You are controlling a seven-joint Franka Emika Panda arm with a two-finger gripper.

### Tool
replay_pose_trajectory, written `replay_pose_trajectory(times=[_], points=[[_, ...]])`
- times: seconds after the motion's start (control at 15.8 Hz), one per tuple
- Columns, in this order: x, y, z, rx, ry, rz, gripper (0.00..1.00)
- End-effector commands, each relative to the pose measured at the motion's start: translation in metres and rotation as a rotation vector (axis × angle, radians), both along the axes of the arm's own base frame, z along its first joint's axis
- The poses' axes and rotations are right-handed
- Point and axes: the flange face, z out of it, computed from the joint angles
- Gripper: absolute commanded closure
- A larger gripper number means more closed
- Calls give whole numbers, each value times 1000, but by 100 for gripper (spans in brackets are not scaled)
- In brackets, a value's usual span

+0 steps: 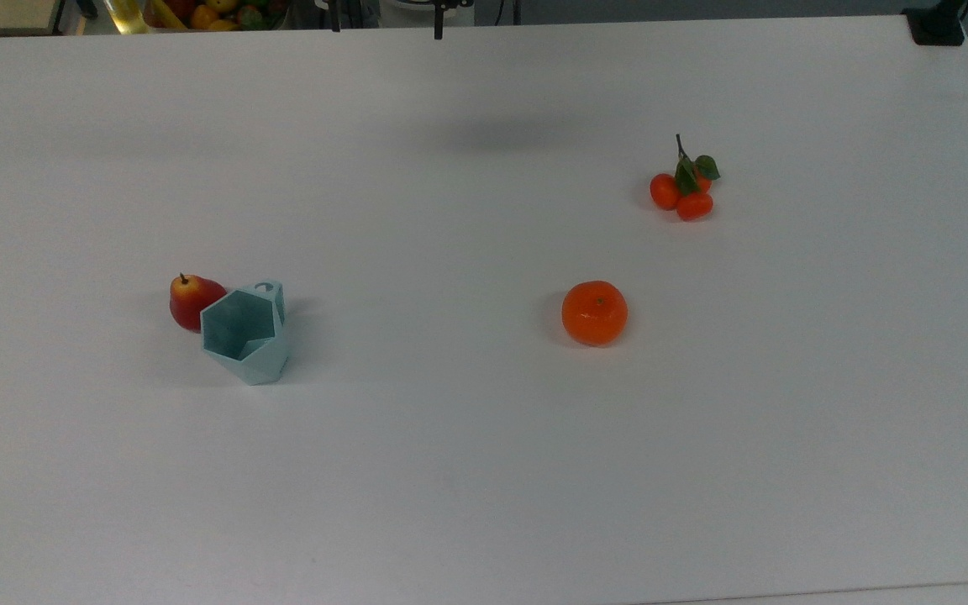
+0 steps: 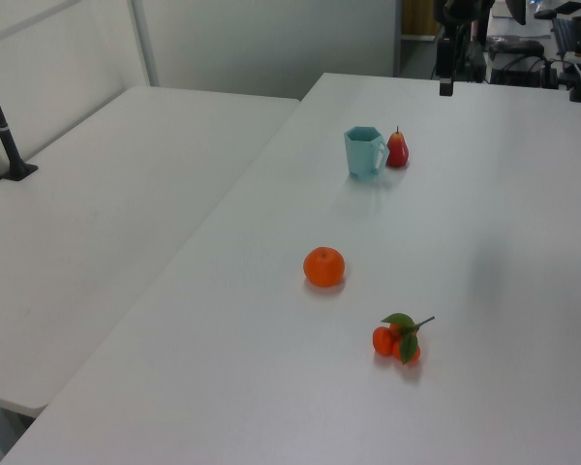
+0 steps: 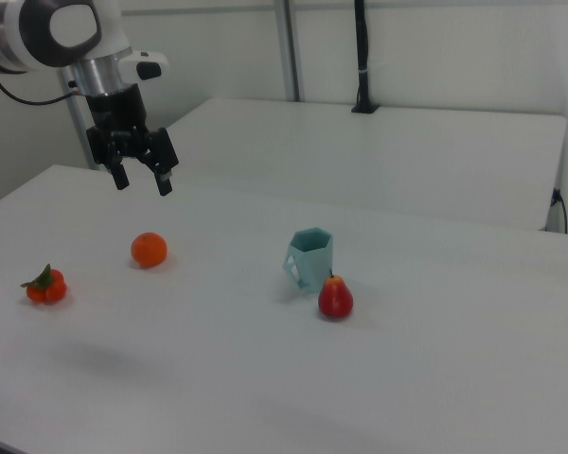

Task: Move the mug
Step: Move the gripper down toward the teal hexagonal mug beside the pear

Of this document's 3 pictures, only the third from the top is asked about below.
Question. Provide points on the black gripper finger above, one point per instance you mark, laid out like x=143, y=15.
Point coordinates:
x=163, y=182
x=120, y=177

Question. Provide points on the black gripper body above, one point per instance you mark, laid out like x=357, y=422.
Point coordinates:
x=118, y=123

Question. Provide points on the teal hexagonal mug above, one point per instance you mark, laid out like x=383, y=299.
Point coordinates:
x=310, y=257

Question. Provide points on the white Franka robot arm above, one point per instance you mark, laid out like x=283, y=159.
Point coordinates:
x=66, y=33

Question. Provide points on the orange mandarin fruit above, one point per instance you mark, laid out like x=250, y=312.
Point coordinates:
x=148, y=249

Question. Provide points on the red tomato with leaf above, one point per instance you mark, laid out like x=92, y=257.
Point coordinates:
x=46, y=286

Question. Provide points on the red pear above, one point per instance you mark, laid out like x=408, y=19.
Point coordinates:
x=335, y=299

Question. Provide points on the grey aluminium frame post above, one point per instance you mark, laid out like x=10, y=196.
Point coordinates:
x=289, y=49

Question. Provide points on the black camera stand pole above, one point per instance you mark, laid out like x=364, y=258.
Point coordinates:
x=363, y=57

